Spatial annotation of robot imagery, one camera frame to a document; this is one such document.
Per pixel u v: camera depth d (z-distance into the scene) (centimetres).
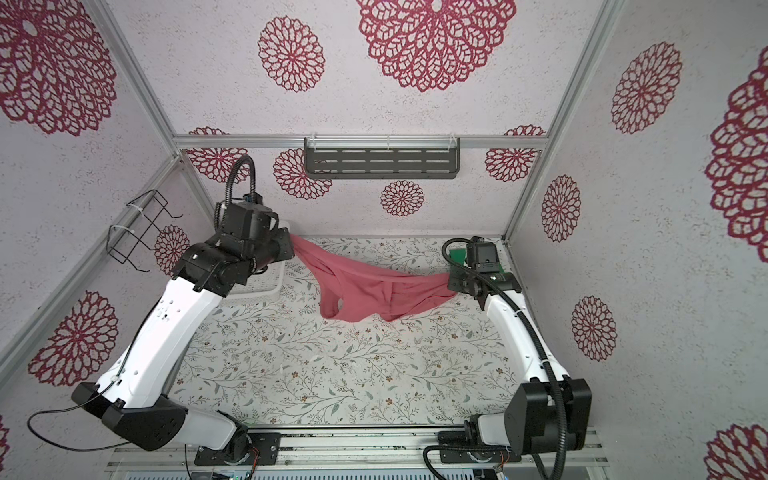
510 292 54
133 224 76
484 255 62
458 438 75
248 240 50
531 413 40
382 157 93
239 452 66
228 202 48
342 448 76
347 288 79
